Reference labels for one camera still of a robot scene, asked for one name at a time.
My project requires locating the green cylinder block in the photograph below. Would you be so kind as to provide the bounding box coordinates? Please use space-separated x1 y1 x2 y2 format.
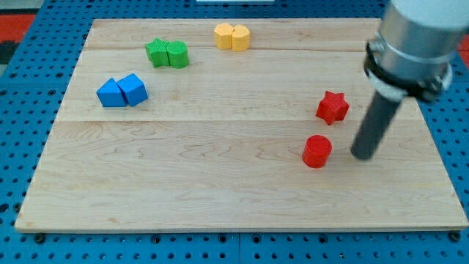
167 41 189 69

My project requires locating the blue triangle block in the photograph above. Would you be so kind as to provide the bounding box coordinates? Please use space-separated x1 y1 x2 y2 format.
96 78 127 107

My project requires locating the red star block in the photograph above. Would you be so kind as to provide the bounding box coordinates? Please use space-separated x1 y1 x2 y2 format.
316 91 350 125

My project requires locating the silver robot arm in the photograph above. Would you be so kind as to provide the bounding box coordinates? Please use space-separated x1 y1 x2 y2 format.
363 0 468 103

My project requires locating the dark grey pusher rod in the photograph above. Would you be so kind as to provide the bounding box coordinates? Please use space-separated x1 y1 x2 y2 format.
350 92 401 161

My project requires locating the blue cube block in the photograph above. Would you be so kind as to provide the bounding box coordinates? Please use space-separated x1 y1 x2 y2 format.
117 73 148 107

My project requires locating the red cylinder block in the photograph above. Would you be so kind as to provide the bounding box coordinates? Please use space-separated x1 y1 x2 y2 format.
302 135 332 168

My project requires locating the light wooden board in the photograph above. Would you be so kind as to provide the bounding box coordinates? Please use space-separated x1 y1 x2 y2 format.
15 18 468 233

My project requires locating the green star block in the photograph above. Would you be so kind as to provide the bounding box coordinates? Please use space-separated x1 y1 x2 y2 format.
145 38 170 67

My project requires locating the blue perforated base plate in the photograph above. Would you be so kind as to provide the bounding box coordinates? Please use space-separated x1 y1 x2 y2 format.
1 0 468 263

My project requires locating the yellow rounded block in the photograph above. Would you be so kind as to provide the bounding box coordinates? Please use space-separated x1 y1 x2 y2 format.
232 24 251 52

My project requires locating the yellow hexagon block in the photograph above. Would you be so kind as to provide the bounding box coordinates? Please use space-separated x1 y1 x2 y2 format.
213 23 234 50

